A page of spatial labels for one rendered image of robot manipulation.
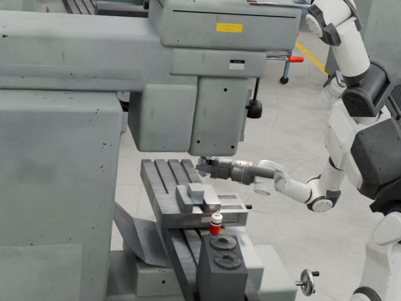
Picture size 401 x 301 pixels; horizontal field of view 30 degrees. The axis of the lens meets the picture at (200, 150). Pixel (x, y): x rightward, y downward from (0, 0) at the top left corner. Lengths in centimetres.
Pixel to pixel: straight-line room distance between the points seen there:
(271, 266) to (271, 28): 109
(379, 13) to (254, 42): 462
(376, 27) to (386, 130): 472
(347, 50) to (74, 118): 86
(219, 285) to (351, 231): 273
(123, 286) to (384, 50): 482
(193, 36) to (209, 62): 11
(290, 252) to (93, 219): 231
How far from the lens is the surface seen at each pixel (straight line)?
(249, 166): 276
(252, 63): 255
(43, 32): 240
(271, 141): 608
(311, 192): 291
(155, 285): 285
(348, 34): 220
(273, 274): 311
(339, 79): 256
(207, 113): 260
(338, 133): 242
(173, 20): 242
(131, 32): 246
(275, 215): 505
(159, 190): 316
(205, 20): 244
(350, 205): 538
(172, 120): 256
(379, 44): 720
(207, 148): 266
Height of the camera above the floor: 251
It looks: 26 degrees down
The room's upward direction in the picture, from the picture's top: 8 degrees clockwise
